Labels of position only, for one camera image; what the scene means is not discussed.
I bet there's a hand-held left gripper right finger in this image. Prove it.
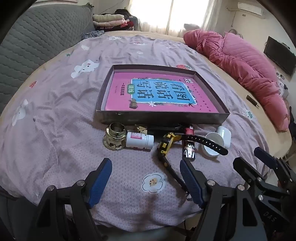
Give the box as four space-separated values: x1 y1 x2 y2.
180 159 269 241

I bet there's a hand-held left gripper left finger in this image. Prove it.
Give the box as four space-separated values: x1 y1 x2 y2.
30 158 113 241

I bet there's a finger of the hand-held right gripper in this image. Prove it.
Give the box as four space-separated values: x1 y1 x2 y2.
254 147 296 186
233 157 278 194

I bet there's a white earbuds case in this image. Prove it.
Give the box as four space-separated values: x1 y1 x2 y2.
216 126 232 149

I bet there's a white round lid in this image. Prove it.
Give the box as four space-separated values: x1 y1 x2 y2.
202 132 226 158

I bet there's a gold glass jar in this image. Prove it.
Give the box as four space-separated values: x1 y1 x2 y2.
103 122 127 151

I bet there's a black and yellow wristwatch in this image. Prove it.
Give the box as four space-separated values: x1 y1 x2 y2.
157 133 229 193

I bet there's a white pill bottle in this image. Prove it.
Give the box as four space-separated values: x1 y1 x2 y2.
125 132 154 151

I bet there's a black metal object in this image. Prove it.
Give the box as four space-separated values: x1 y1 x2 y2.
148 125 184 135

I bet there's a shallow brown cardboard box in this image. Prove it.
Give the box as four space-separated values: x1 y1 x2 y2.
94 64 231 126

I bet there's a pile of dark clothes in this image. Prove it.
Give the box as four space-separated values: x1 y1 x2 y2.
288 107 296 139

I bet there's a small brown rectangular item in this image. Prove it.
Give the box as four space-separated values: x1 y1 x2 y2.
246 95 259 107

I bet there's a purple printed bedsheet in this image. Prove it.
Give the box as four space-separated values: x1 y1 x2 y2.
0 31 271 232

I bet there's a pink and blue book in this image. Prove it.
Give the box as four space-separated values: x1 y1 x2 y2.
104 72 219 113

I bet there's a pink quilted duvet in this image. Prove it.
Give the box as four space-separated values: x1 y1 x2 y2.
183 29 290 132

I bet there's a black flat television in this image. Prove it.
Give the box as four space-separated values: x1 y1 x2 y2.
264 36 296 77

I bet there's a white air conditioner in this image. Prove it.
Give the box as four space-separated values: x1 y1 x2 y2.
238 2 266 16

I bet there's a dark patterned cloth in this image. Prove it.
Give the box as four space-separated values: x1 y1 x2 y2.
82 30 104 40

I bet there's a grey plush toy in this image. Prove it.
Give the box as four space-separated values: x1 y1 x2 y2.
184 23 201 32

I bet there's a grey quilted headboard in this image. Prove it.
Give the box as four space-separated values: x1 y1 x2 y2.
0 2 96 114

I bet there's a red folded clothing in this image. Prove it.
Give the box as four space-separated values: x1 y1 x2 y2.
102 22 135 32

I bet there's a pink folded blanket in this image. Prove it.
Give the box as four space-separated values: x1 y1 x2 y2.
93 20 129 28

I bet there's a white sheer curtain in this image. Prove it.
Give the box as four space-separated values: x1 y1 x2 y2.
136 0 229 37

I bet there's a metal chair frame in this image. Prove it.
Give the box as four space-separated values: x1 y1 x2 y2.
228 29 243 39

